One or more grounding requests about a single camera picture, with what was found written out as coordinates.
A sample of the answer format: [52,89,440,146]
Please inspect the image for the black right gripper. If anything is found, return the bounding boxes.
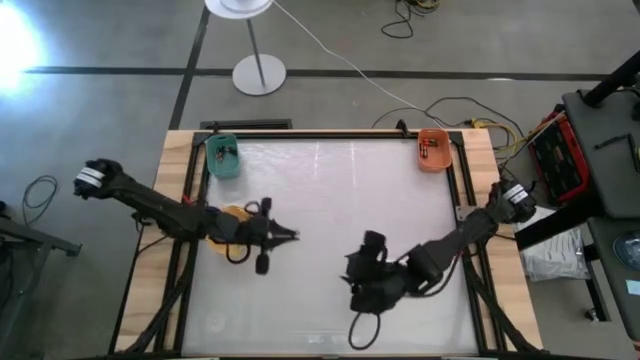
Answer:
[341,230,416,314]

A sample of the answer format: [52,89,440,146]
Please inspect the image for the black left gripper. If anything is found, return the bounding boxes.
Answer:
[234,198,300,275]

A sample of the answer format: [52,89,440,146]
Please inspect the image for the yellow plastic bin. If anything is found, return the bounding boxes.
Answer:
[207,204,251,259]

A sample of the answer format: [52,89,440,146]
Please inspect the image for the teal plastic bin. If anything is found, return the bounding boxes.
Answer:
[204,132,242,180]

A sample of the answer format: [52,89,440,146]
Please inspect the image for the black flat bar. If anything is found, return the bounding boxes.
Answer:
[199,118,294,131]

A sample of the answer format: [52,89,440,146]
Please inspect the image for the orange plastic bin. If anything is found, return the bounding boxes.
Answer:
[417,127,453,173]

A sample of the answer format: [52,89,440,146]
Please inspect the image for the white plastic bag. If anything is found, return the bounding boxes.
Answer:
[514,204,591,283]

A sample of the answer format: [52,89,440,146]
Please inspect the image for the red and black case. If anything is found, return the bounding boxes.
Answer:
[528,110,592,206]

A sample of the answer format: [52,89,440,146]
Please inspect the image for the grey metal stand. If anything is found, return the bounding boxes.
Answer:
[0,199,84,360]

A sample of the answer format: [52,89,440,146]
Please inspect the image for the dark grey cart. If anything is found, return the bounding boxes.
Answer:
[562,89,640,346]

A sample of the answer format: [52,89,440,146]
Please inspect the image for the round dark dish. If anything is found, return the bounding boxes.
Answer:
[613,229,640,274]

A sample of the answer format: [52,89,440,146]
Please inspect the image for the black hex key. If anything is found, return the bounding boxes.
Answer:
[593,133,629,150]

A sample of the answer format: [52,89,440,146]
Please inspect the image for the black pen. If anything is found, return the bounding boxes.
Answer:
[627,133,639,174]

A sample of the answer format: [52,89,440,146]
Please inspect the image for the black pole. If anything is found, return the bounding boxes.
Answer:
[582,49,640,109]

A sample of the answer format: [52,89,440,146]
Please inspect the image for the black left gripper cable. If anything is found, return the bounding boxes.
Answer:
[224,200,252,265]

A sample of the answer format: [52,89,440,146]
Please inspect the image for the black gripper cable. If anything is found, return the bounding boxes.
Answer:
[224,200,252,265]
[348,310,381,351]

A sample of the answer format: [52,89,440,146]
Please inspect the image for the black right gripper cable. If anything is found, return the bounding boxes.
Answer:
[348,310,381,351]

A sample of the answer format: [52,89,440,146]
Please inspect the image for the white pedestal stand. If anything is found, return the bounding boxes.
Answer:
[204,0,288,97]

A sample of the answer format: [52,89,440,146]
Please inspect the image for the white cable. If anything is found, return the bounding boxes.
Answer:
[272,0,446,130]

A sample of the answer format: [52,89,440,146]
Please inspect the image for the yellow cable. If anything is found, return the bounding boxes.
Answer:
[467,117,519,151]

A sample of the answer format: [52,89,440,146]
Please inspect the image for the black floor cables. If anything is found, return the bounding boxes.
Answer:
[372,96,524,151]

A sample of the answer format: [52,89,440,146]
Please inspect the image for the black cable bundle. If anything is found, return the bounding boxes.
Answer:
[380,0,442,40]

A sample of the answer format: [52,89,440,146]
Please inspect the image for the black floor cable loop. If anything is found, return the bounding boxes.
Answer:
[21,174,59,226]

